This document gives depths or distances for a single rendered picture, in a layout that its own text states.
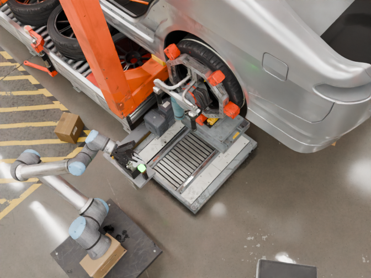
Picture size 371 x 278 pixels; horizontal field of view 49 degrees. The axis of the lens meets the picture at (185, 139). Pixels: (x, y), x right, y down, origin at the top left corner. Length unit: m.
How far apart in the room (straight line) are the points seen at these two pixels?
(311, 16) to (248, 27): 1.13
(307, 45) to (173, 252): 1.98
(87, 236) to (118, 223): 0.36
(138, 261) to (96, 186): 0.90
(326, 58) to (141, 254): 1.87
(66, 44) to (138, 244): 1.95
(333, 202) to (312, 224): 0.27
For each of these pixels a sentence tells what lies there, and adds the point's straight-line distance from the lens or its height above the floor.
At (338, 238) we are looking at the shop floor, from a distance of 3.52.
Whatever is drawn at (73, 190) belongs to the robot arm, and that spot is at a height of 0.66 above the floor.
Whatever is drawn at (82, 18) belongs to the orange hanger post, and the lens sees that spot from 2.52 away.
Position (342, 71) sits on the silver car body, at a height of 1.63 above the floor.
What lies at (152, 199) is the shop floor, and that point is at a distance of 3.56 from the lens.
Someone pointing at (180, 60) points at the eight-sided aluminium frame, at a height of 1.11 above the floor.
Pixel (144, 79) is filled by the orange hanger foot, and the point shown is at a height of 0.70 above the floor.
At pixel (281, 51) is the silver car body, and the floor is 1.60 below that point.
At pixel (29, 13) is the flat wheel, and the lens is 4.53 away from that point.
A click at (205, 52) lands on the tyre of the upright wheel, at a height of 1.18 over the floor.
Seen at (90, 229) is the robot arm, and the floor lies 0.58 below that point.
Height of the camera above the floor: 3.29
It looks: 61 degrees down
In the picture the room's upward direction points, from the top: 10 degrees counter-clockwise
